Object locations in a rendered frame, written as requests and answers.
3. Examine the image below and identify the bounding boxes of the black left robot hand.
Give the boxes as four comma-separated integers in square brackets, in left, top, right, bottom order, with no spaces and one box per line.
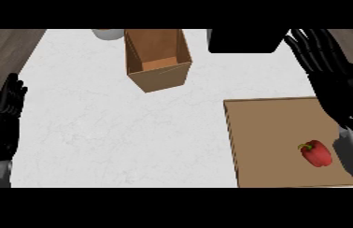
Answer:
[0,72,29,162]

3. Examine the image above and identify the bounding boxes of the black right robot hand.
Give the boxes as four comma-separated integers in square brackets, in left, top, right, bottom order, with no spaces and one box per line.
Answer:
[282,28,353,131]

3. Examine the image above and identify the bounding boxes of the brown wooden tray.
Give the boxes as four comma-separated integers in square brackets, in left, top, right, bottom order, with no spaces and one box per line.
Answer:
[221,95,353,189]

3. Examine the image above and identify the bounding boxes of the red bell pepper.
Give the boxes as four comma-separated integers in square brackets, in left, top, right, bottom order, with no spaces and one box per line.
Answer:
[297,139,334,168]

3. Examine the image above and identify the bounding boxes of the brown cardboard box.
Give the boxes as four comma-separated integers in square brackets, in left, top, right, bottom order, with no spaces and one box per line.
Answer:
[122,28,193,93]

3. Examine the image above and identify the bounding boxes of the black appliance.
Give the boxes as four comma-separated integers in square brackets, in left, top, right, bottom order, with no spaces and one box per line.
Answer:
[205,28,291,54]

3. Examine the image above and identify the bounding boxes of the grey round container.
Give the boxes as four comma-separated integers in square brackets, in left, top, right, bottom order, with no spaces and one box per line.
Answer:
[91,28,127,41]

